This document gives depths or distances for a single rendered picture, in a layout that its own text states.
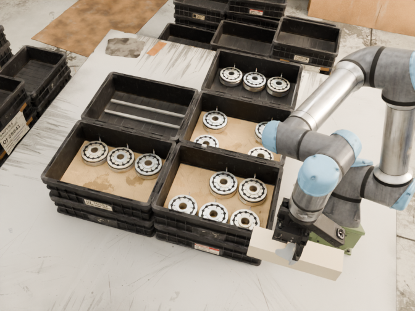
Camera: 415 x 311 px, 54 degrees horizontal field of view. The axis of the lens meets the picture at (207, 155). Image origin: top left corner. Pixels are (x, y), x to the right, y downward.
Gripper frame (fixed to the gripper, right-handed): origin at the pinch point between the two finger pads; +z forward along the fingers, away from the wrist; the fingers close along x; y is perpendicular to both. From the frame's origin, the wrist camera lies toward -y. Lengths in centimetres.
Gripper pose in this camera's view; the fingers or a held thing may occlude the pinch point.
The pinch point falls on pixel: (295, 250)
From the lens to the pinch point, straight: 112.0
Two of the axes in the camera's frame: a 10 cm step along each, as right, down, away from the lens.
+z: -0.4, 6.3, 7.7
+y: -9.6, -2.5, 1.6
